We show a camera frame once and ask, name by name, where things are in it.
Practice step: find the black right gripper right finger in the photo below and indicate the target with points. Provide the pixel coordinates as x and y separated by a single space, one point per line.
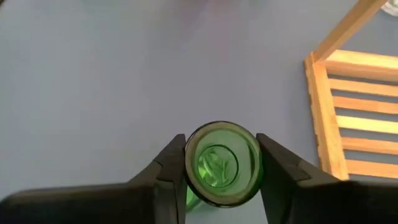
326 202

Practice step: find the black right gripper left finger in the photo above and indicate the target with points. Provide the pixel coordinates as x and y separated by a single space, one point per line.
93 205

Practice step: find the green textured glass vase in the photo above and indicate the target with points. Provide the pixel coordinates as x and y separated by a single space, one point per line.
217 165

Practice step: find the wooden slatted shelf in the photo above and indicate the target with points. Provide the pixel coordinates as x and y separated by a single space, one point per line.
323 124

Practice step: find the grey table mat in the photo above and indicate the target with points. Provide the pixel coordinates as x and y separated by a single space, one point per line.
93 93

